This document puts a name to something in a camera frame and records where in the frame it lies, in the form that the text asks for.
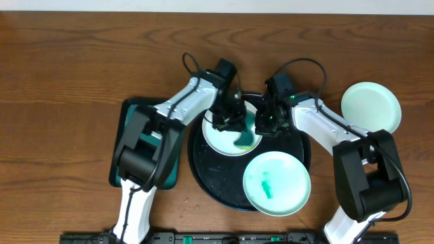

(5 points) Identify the black rectangular sponge tray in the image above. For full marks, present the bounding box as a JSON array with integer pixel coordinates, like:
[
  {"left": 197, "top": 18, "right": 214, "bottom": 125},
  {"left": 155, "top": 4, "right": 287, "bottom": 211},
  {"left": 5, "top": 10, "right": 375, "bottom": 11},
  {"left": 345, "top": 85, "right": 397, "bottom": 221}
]
[{"left": 108, "top": 97, "right": 179, "bottom": 190}]

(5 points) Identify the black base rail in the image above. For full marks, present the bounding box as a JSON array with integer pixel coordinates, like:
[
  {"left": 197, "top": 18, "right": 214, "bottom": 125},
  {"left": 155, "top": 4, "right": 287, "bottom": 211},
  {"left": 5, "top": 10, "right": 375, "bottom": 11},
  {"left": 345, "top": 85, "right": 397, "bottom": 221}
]
[{"left": 59, "top": 230, "right": 400, "bottom": 244}]

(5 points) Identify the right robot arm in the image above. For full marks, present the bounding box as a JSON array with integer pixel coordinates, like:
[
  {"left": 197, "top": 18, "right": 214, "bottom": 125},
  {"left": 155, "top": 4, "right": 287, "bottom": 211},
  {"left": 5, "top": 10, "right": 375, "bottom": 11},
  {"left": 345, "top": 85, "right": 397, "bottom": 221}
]
[{"left": 256, "top": 91, "right": 412, "bottom": 243}]

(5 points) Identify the round black tray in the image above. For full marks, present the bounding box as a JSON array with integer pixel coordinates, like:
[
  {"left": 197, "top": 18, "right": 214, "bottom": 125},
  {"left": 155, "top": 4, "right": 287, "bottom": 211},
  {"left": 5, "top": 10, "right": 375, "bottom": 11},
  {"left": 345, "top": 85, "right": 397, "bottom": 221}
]
[{"left": 188, "top": 119, "right": 311, "bottom": 211}]

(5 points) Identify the white plate with green stain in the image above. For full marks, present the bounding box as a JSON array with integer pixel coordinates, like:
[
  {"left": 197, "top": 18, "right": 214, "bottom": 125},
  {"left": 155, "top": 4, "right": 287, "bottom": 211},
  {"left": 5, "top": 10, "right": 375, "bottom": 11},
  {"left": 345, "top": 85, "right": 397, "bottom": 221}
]
[{"left": 201, "top": 110, "right": 262, "bottom": 157}]

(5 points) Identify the green wet sponge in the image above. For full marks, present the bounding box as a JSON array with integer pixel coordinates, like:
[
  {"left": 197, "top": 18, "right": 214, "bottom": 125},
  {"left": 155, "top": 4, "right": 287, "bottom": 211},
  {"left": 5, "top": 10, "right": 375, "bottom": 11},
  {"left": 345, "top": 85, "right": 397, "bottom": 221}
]
[{"left": 233, "top": 113, "right": 255, "bottom": 150}]

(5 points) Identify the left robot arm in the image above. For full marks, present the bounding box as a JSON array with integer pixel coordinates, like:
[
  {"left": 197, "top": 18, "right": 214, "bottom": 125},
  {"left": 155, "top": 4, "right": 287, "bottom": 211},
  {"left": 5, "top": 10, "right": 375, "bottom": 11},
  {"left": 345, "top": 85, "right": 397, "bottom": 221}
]
[{"left": 108, "top": 59, "right": 247, "bottom": 243}]

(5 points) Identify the mint plate front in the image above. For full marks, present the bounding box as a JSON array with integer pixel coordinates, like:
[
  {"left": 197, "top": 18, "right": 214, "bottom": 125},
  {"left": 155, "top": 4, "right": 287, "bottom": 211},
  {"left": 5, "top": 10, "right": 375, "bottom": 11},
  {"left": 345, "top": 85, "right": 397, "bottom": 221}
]
[{"left": 243, "top": 151, "right": 311, "bottom": 217}]

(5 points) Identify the mint plate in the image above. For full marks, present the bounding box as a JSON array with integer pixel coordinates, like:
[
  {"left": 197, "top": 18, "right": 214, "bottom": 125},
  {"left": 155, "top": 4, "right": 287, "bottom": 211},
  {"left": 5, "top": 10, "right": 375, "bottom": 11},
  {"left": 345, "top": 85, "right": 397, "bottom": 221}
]
[
  {"left": 340, "top": 82, "right": 402, "bottom": 133},
  {"left": 243, "top": 151, "right": 311, "bottom": 217}
]

